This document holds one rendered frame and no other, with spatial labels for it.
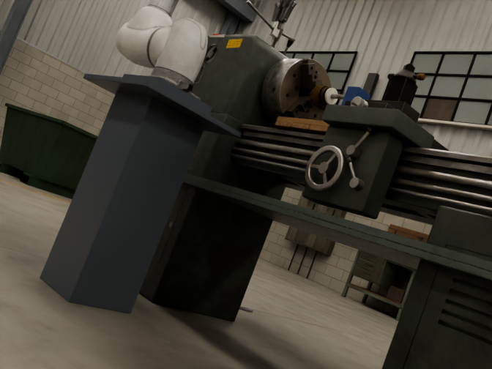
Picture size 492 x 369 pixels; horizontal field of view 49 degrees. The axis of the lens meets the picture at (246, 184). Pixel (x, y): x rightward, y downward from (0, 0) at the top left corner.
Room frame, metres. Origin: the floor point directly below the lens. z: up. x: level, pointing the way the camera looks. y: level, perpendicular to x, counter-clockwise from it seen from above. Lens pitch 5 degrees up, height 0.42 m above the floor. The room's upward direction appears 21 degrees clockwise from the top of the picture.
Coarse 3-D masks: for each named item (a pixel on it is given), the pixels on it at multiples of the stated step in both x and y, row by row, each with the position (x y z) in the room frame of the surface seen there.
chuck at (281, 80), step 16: (288, 64) 2.29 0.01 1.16; (320, 64) 2.37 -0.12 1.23; (272, 80) 2.31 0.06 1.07; (288, 80) 2.28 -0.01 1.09; (320, 80) 2.39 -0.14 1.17; (272, 96) 2.31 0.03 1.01; (288, 96) 2.31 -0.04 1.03; (272, 112) 2.36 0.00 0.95; (304, 112) 2.38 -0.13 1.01; (320, 112) 2.43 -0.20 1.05
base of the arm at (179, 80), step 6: (156, 72) 1.92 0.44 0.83; (162, 72) 1.90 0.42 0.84; (168, 72) 1.90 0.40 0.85; (174, 72) 1.90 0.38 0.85; (168, 78) 1.89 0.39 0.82; (174, 78) 1.90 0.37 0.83; (180, 78) 1.91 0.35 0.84; (186, 78) 1.92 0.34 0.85; (174, 84) 1.89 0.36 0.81; (180, 84) 1.90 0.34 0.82; (186, 84) 1.88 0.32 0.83; (192, 84) 1.96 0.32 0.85; (186, 90) 1.89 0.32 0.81; (192, 90) 1.89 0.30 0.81
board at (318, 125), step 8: (280, 120) 2.16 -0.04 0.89; (288, 120) 2.12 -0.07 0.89; (296, 120) 2.09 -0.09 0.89; (304, 120) 2.06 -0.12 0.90; (312, 120) 2.02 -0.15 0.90; (280, 128) 2.20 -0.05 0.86; (288, 128) 2.14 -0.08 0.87; (296, 128) 2.09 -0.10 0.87; (304, 128) 2.04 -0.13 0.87; (312, 128) 2.01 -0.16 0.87; (320, 128) 1.98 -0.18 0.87
